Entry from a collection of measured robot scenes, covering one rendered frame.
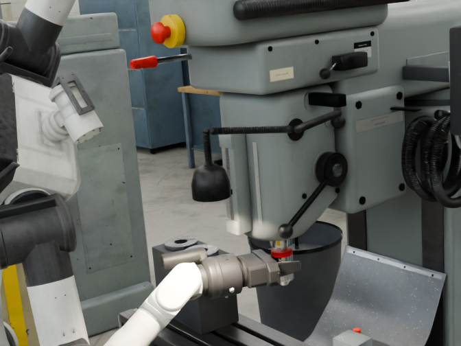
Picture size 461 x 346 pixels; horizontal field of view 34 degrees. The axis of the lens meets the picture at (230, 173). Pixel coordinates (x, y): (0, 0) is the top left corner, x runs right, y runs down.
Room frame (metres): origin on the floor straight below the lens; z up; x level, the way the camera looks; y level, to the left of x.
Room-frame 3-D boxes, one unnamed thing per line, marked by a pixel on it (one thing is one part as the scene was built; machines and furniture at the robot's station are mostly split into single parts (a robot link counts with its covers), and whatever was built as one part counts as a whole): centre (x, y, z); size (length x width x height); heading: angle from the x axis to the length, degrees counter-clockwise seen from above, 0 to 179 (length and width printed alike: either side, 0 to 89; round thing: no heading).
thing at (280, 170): (1.53, -0.10, 1.47); 0.21 x 0.19 x 0.32; 37
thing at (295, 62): (1.56, -0.13, 1.68); 0.34 x 0.24 x 0.10; 127
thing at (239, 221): (1.47, -0.01, 1.45); 0.04 x 0.04 x 0.21; 37
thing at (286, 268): (1.50, -0.11, 1.23); 0.06 x 0.02 x 0.03; 109
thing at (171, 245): (1.86, 0.12, 1.08); 0.22 x 0.12 x 0.20; 34
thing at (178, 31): (1.39, 0.09, 1.76); 0.06 x 0.02 x 0.06; 37
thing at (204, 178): (1.33, 0.04, 1.49); 0.07 x 0.07 x 0.06
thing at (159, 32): (1.38, 0.10, 1.76); 0.04 x 0.03 x 0.04; 37
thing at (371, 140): (1.65, -0.25, 1.47); 0.24 x 0.19 x 0.26; 37
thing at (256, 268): (1.50, -0.01, 1.23); 0.13 x 0.12 x 0.10; 19
